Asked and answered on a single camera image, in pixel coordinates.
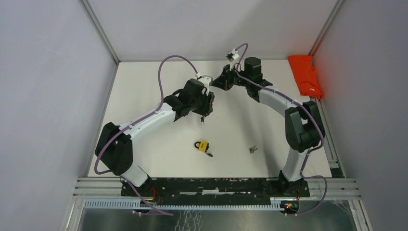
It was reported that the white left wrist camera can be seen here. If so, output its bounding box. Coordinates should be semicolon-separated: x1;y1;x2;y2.
195;73;213;89

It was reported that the orange folded cloth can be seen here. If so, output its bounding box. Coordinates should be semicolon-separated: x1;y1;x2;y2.
288;55;324;100

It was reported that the silver key bunch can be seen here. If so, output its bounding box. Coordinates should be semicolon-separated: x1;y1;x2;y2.
249;145;258;154

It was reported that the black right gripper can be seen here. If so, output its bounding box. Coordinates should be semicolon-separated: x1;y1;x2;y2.
211;64;250;91

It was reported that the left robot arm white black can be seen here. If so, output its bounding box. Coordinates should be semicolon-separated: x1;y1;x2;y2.
95;76;215;196

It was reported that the yellow padlock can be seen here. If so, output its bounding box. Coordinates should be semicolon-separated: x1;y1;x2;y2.
194;141;213;157

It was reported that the black head key bunch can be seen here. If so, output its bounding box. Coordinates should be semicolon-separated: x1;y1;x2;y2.
200;116;205;126

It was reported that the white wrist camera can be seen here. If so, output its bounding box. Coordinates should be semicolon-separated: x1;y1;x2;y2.
226;49;240;70
195;73;213;89

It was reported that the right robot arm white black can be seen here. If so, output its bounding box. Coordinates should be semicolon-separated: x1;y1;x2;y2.
212;57;325;196

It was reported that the slotted cable duct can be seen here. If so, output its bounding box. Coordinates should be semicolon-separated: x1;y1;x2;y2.
83;199;284;211

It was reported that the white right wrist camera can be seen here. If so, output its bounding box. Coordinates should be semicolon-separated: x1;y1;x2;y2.
226;49;240;70

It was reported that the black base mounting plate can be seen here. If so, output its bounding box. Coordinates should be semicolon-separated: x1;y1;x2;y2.
121;178;310;206

